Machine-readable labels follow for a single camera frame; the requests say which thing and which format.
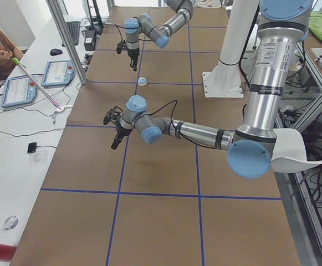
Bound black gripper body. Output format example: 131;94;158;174
127;49;140;62
116;117;130;139

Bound blue call bell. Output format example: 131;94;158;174
137;77;147;86

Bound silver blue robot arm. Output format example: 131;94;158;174
113;1;309;191
117;0;193;71

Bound monitor stand black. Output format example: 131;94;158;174
85;0;104;35

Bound black power adapter box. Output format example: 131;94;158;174
84;30;96;51

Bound black keyboard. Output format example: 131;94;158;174
65;21;80;45

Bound metal reacher grabber stick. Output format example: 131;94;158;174
12;57;73;125

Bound far blue teach pendant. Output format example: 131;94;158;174
41;60;75;88

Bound blue teach pendant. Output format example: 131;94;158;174
1;76;37;109
41;60;75;88

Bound black computer mouse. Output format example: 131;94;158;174
50;48;63;56

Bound small black square device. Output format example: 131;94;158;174
27;142;37;154

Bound near blue teach pendant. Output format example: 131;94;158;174
1;76;37;109

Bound clear plastic bag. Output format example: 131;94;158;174
2;216;19;231

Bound white curved paper sheet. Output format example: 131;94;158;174
272;128;322;173

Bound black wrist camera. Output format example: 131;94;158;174
116;40;127;54
103;107;122;125

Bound aluminium frame post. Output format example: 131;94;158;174
46;0;87;85

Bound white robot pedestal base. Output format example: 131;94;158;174
202;1;246;99

